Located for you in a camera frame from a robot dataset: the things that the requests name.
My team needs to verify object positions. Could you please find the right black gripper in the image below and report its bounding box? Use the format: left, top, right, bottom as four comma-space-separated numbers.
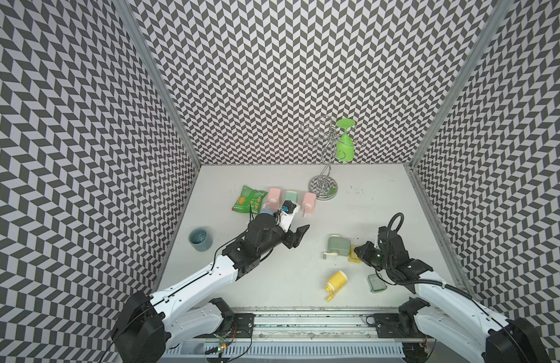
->
353, 239, 393, 270

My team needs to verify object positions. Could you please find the clear dark green tray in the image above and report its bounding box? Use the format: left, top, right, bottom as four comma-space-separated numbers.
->
367, 274, 388, 293

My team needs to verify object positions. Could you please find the clear yellow tray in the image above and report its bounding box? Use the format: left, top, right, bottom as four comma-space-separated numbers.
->
348, 246, 362, 264

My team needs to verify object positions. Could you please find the mint green pencil sharpener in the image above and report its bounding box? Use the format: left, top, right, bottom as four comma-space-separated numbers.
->
285, 191, 298, 203

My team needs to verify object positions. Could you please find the sage green pencil sharpener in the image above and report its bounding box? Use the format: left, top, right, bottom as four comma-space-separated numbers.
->
322, 234, 351, 260

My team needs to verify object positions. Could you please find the yellow pencil sharpener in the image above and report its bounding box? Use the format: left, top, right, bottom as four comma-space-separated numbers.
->
325, 271, 348, 302

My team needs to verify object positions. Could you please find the blue pencil sharpener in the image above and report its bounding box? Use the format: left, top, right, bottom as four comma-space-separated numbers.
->
260, 205, 275, 216

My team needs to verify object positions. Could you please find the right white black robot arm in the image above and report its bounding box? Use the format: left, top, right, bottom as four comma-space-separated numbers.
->
354, 226, 550, 362

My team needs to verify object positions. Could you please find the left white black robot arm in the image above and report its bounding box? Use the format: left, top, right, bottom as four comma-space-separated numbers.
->
110, 213, 310, 362

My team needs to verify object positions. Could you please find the green snack bag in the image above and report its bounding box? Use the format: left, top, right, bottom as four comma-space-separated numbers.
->
232, 185, 267, 214

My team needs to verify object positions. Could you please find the teal ceramic cup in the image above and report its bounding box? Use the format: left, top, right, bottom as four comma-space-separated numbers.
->
188, 228, 213, 252

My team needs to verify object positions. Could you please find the green plastic wine glass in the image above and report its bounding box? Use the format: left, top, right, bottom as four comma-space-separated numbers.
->
335, 119, 356, 163

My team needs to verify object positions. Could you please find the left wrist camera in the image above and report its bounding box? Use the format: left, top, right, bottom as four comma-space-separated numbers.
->
278, 200, 300, 232

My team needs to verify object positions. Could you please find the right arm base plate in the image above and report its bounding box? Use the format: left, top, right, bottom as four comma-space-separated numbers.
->
367, 312, 432, 340

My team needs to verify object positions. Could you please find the metal wire cup rack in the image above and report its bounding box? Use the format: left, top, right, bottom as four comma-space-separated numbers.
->
302, 115, 341, 201

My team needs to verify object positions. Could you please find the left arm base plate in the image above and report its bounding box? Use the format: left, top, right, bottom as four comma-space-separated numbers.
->
197, 313, 256, 338

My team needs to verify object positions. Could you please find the aluminium front rail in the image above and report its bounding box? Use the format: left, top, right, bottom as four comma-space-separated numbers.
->
125, 308, 512, 346

